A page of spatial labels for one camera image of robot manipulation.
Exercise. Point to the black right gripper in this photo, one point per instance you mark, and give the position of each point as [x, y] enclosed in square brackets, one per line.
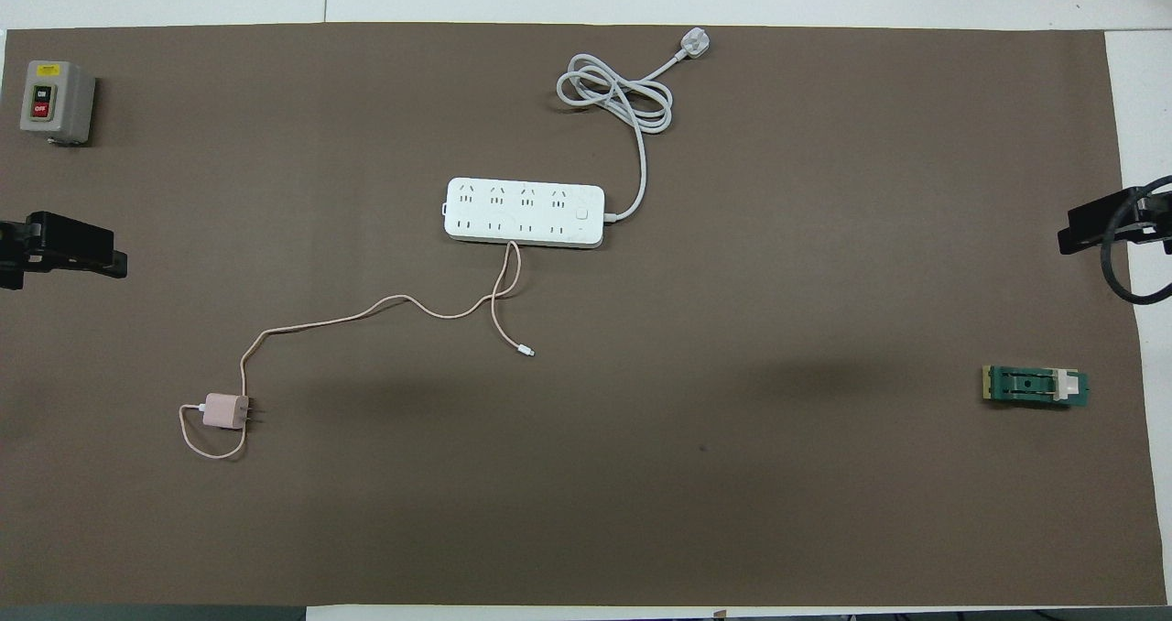
[1155, 227]

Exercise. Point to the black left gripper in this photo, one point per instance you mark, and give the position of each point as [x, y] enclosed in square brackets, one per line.
[14, 247]

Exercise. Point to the pink charger adapter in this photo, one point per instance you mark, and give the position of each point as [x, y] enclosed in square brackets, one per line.
[224, 411]

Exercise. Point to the white power strip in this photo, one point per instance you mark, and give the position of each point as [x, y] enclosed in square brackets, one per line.
[526, 213]

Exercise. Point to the brown table mat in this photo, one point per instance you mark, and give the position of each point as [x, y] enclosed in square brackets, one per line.
[586, 474]

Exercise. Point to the grey on-off switch box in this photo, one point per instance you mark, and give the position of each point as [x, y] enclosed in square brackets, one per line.
[57, 99]

